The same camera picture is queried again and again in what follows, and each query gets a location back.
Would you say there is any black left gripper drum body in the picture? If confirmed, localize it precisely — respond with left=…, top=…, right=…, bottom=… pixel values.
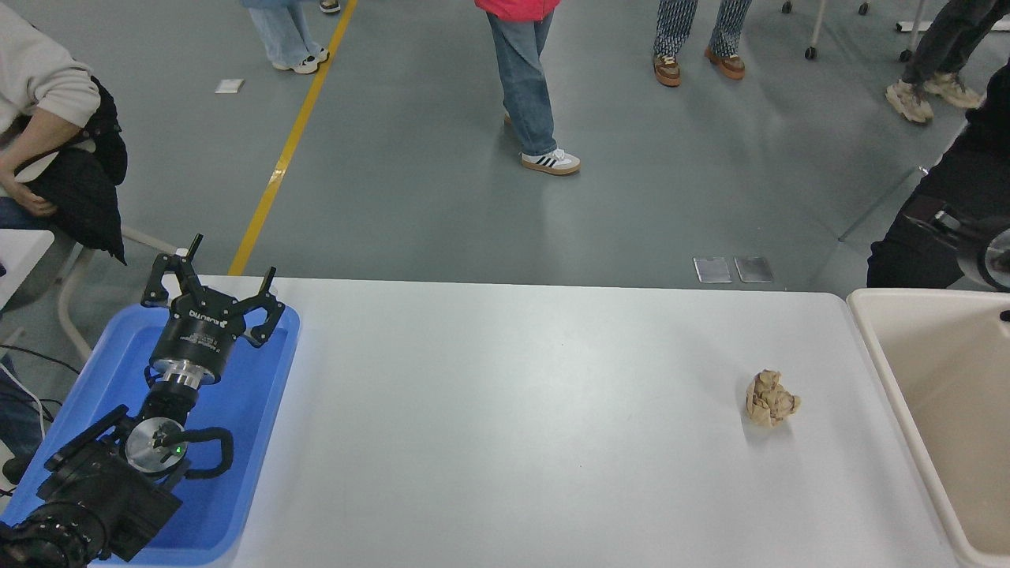
left=149, top=292, right=248, bottom=372

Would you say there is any person's hand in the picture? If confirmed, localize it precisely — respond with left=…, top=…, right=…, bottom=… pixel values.
left=0, top=175, right=58, bottom=219

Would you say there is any blue plastic tray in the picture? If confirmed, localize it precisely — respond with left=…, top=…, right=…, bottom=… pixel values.
left=0, top=304, right=301, bottom=567

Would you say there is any white chair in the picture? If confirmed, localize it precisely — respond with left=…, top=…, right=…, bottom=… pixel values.
left=55, top=225, right=178, bottom=361

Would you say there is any small white side table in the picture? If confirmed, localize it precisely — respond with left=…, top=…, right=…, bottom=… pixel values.
left=0, top=229, right=54, bottom=310

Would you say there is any crumpled tan paper ball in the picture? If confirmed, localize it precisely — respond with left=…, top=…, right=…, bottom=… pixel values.
left=746, top=369, right=802, bottom=428

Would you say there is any white wheeled stand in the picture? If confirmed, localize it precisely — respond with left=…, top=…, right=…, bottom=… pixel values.
left=894, top=0, right=1010, bottom=64
left=780, top=0, right=870, bottom=62

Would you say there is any large pale plastic bin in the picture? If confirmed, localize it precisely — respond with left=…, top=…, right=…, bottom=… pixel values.
left=846, top=287, right=1010, bottom=568

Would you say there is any thin black cable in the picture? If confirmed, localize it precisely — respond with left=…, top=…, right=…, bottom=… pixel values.
left=0, top=345, right=81, bottom=373

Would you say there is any thin white cable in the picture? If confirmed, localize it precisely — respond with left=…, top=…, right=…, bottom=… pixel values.
left=0, top=363, right=46, bottom=457

